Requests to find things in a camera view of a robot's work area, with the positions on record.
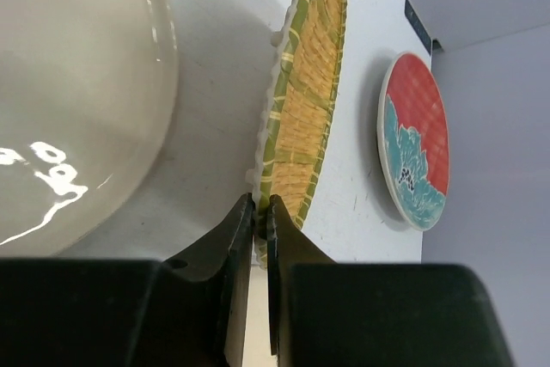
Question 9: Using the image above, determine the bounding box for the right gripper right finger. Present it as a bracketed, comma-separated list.
[266, 195, 514, 366]

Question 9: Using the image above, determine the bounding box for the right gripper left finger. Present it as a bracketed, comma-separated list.
[1, 195, 254, 366]

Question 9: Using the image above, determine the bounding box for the round yellow green woven plate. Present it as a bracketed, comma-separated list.
[248, 0, 348, 268]

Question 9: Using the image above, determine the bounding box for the red plate blue flower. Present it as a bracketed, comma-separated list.
[376, 52, 450, 231]

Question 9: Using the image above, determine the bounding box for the cream blue plate with sprig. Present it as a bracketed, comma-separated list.
[1, 0, 179, 257]

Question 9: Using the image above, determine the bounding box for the blue label sticker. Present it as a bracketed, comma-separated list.
[404, 0, 433, 56]

